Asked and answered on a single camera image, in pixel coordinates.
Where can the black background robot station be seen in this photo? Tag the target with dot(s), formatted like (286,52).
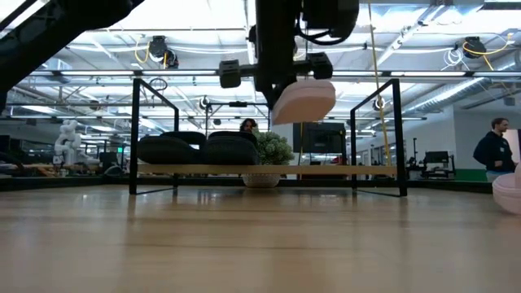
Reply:
(437,158)

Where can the silver ventilation duct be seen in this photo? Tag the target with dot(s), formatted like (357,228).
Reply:
(447,94)

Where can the seated person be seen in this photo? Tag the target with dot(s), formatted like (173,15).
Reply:
(247,125)

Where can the horizontal metal frame bar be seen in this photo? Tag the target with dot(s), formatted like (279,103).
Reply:
(183,73)

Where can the green plant in white pot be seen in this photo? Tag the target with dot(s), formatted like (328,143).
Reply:
(277,148)

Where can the black background rig frame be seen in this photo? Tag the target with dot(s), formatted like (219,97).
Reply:
(238,104)

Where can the black foam slide sandal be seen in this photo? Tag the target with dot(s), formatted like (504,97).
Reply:
(230,150)
(167,150)

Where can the black table edge rail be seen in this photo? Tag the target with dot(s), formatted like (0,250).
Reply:
(61,183)

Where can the white robot figure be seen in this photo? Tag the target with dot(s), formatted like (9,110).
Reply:
(69,140)

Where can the black metal wood shelf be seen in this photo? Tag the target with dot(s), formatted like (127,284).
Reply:
(264,169)

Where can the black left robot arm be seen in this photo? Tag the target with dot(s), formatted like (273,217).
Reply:
(40,36)

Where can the standing person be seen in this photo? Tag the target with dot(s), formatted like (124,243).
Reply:
(493,150)

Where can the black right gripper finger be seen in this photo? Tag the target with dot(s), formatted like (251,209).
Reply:
(272,95)

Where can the pink foam slide sandal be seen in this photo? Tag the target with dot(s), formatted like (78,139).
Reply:
(509,195)
(305,101)

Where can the black monitor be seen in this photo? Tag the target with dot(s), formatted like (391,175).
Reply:
(321,140)

